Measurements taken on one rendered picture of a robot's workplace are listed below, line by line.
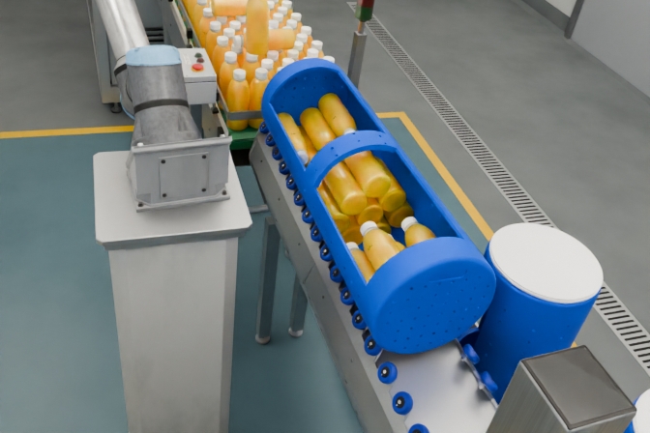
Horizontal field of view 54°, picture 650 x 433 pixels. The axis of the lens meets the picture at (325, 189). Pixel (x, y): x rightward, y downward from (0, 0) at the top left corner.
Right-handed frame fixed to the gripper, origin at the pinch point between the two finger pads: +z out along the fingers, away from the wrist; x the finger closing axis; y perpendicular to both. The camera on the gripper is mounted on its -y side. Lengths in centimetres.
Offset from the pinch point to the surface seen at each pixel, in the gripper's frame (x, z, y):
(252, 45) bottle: -2.2, 18.5, 3.5
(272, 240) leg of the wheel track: 2, 84, 20
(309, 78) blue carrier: 11.2, 22.4, 20.6
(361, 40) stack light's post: 45, 31, -25
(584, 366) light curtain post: -12, -25, 165
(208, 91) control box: -16.3, 33.0, 3.3
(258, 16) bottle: -0.4, 9.5, 3.2
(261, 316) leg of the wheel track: -1, 123, 18
